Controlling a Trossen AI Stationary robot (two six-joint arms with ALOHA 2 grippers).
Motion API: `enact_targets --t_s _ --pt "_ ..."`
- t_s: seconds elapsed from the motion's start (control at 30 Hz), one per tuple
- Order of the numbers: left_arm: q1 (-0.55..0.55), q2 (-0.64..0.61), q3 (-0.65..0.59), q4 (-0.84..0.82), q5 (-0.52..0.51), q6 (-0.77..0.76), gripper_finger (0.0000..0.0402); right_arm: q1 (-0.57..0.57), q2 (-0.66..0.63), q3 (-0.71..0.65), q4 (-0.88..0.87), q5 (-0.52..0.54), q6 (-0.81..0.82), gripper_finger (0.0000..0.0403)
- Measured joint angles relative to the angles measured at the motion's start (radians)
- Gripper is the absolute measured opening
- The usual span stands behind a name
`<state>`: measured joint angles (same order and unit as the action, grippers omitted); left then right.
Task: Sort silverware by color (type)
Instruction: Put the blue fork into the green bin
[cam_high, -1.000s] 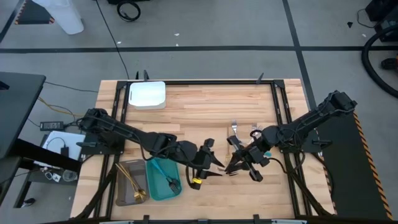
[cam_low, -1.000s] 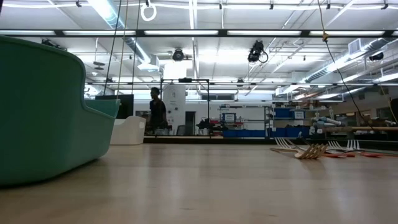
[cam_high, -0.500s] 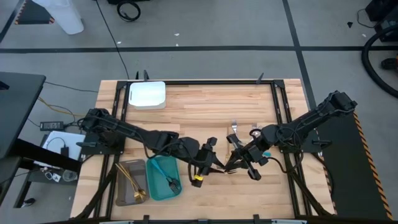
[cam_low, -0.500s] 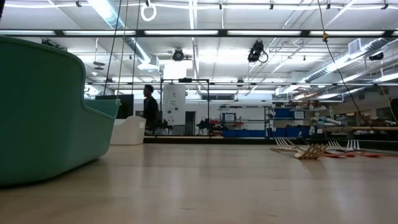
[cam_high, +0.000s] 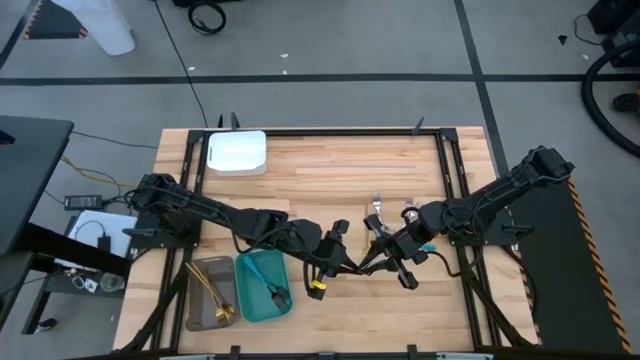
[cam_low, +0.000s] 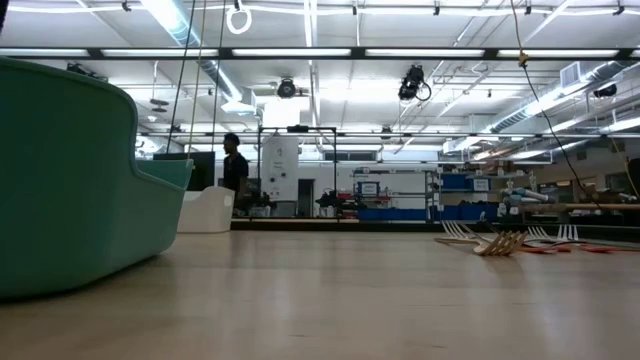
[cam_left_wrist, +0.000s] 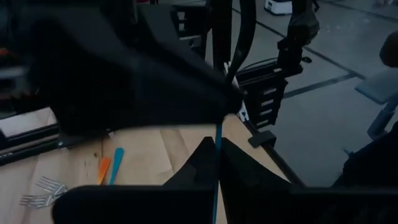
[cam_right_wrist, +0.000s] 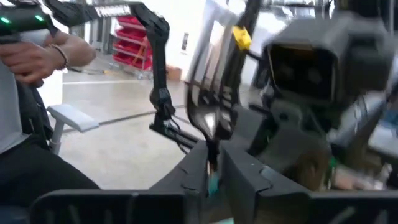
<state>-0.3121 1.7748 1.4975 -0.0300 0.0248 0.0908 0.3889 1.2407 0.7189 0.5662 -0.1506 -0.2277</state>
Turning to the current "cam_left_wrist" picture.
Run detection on white boxy device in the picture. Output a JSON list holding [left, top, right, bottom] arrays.
[[264, 0, 294, 16]]

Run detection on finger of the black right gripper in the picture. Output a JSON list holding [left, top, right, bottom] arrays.
[[124, 58, 243, 127], [138, 4, 233, 90]]

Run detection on black slotted base plate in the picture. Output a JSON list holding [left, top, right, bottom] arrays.
[[235, 60, 304, 129]]

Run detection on blue-grey bench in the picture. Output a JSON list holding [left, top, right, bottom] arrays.
[[354, 68, 398, 141]]

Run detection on black table frame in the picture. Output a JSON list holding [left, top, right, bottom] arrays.
[[0, 118, 307, 188]]

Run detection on black fork teal handle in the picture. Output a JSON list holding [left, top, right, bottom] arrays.
[[108, 147, 125, 186], [212, 123, 223, 224]]

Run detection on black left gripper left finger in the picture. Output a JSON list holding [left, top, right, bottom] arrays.
[[163, 136, 218, 187]]

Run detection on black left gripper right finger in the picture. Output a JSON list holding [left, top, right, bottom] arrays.
[[219, 138, 292, 189]]

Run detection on black right gripper cable loop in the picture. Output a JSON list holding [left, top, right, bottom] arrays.
[[211, 0, 257, 86]]

